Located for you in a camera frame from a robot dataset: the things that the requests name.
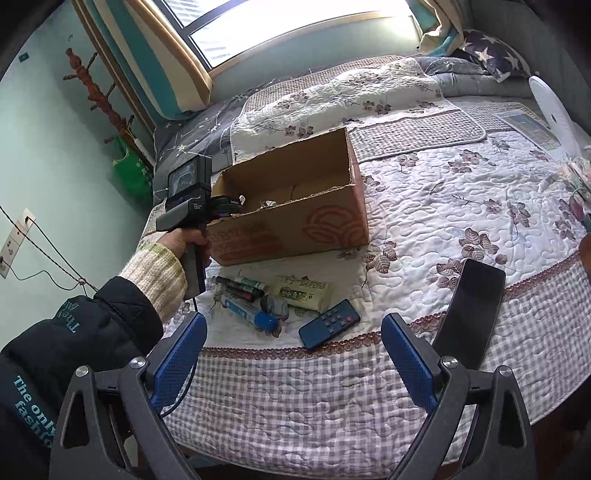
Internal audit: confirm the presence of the person's left hand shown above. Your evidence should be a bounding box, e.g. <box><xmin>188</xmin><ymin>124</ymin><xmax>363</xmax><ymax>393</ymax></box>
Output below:
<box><xmin>156</xmin><ymin>229</ymin><xmax>214</xmax><ymax>271</ymax></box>

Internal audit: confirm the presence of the white green packet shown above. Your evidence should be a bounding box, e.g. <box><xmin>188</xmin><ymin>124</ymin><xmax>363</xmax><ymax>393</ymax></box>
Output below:
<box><xmin>272</xmin><ymin>274</ymin><xmax>334</xmax><ymax>313</ymax></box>

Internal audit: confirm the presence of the red black marker pen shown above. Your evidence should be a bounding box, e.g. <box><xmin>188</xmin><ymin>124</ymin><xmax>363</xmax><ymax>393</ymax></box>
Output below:
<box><xmin>224</xmin><ymin>285</ymin><xmax>265</xmax><ymax>302</ymax></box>

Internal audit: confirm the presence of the white wall socket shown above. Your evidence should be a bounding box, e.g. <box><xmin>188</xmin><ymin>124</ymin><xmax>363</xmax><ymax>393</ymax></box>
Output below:
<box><xmin>0</xmin><ymin>208</ymin><xmax>37</xmax><ymax>279</ymax></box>

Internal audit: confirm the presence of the window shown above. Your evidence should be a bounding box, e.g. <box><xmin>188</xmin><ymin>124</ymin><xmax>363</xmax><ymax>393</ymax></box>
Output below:
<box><xmin>152</xmin><ymin>0</ymin><xmax>424</xmax><ymax>73</ymax></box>

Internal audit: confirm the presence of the beige teal curtain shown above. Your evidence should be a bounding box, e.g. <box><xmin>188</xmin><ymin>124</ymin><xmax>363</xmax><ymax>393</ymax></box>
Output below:
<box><xmin>409</xmin><ymin>0</ymin><xmax>465</xmax><ymax>59</ymax></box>

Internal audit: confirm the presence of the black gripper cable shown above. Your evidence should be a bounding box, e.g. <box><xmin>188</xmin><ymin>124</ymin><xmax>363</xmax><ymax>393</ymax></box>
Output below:
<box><xmin>159</xmin><ymin>295</ymin><xmax>207</xmax><ymax>418</ymax></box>

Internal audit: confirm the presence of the grey upholstered headboard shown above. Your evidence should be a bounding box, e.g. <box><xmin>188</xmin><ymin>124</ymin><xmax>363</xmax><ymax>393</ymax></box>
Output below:
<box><xmin>471</xmin><ymin>0</ymin><xmax>591</xmax><ymax>145</ymax></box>

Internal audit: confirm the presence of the white tube blue cap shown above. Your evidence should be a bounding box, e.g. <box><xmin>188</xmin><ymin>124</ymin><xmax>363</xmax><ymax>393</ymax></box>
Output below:
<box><xmin>220</xmin><ymin>295</ymin><xmax>280</xmax><ymax>331</ymax></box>

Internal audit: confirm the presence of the checkered quilted pillow mat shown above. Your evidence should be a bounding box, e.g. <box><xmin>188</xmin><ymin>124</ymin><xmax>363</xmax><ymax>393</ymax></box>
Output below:
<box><xmin>348</xmin><ymin>110</ymin><xmax>488</xmax><ymax>162</ymax></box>

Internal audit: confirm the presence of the small grey bottle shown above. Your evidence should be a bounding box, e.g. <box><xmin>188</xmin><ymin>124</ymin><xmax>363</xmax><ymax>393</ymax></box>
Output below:
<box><xmin>260</xmin><ymin>294</ymin><xmax>290</xmax><ymax>320</ymax></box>

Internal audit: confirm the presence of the floral quilted bedspread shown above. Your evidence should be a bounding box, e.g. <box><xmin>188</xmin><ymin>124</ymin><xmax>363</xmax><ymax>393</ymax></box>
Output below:
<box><xmin>139</xmin><ymin>99</ymin><xmax>591</xmax><ymax>467</ymax></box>

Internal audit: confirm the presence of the printed booklet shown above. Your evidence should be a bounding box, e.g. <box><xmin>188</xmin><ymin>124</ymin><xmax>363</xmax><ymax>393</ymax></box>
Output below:
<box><xmin>496</xmin><ymin>111</ymin><xmax>562</xmax><ymax>153</ymax></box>

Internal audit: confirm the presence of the wooden coat rack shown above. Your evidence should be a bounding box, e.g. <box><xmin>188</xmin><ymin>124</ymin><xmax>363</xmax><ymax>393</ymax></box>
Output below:
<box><xmin>64</xmin><ymin>47</ymin><xmax>145</xmax><ymax>155</ymax></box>

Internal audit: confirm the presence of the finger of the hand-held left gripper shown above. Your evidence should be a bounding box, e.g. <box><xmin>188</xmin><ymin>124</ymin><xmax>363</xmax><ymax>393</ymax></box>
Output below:
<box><xmin>211</xmin><ymin>195</ymin><xmax>246</xmax><ymax>219</ymax></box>

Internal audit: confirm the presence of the green black marker pen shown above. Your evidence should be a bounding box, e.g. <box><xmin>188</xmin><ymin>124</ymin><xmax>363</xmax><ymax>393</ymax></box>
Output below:
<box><xmin>215</xmin><ymin>276</ymin><xmax>269</xmax><ymax>292</ymax></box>

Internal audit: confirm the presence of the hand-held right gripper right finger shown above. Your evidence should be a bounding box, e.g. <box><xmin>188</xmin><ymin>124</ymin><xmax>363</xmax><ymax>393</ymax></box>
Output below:
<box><xmin>381</xmin><ymin>312</ymin><xmax>539</xmax><ymax>480</ymax></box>

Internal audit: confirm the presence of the black smartphone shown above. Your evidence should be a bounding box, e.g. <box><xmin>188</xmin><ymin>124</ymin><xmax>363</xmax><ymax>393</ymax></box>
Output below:
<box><xmin>431</xmin><ymin>258</ymin><xmax>507</xmax><ymax>370</ymax></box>

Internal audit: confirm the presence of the striped teal curtain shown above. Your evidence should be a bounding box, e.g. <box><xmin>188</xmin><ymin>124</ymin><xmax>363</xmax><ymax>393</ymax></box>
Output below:
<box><xmin>73</xmin><ymin>0</ymin><xmax>216</xmax><ymax>121</ymax></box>

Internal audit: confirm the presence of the grey blue comforter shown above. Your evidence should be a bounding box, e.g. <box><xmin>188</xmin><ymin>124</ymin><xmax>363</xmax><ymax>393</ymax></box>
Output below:
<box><xmin>416</xmin><ymin>54</ymin><xmax>536</xmax><ymax>99</ymax></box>

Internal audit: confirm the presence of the blue remote control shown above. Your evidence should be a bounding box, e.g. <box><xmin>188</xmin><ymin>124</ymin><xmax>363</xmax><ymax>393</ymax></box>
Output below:
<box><xmin>298</xmin><ymin>299</ymin><xmax>362</xmax><ymax>350</ymax></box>

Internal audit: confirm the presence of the grey star print duvet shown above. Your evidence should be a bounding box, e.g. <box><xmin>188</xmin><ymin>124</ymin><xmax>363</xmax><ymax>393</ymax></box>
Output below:
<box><xmin>154</xmin><ymin>78</ymin><xmax>289</xmax><ymax>185</ymax></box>

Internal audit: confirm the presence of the black wall cable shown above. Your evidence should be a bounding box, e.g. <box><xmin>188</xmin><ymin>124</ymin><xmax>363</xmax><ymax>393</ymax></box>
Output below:
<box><xmin>7</xmin><ymin>217</ymin><xmax>100</xmax><ymax>296</ymax></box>

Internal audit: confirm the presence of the green bag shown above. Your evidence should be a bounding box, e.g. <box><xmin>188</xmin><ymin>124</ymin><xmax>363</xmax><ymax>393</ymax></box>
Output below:
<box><xmin>113</xmin><ymin>136</ymin><xmax>154</xmax><ymax>200</ymax></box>

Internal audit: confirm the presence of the dark star print pillow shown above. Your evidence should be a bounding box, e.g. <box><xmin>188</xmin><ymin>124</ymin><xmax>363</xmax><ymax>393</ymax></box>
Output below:
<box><xmin>455</xmin><ymin>28</ymin><xmax>533</xmax><ymax>80</ymax></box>

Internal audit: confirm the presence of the white round fan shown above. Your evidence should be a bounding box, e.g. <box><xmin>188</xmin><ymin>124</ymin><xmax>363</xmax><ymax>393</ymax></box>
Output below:
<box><xmin>528</xmin><ymin>75</ymin><xmax>581</xmax><ymax>160</ymax></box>

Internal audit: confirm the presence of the brown cardboard box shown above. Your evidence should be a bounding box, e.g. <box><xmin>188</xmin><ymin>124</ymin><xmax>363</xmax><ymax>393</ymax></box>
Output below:
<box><xmin>205</xmin><ymin>128</ymin><xmax>370</xmax><ymax>267</ymax></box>

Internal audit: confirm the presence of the person's left forearm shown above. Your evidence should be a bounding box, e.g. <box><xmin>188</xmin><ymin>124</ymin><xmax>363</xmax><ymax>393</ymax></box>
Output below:
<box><xmin>0</xmin><ymin>242</ymin><xmax>186</xmax><ymax>480</ymax></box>

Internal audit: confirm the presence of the folded floral quilt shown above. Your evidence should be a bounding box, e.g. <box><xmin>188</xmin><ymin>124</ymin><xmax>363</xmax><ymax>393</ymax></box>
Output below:
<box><xmin>230</xmin><ymin>55</ymin><xmax>462</xmax><ymax>163</ymax></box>

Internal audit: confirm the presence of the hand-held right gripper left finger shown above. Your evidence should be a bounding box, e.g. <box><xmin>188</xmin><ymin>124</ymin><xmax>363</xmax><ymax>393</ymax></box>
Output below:
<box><xmin>48</xmin><ymin>311</ymin><xmax>208</xmax><ymax>480</ymax></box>

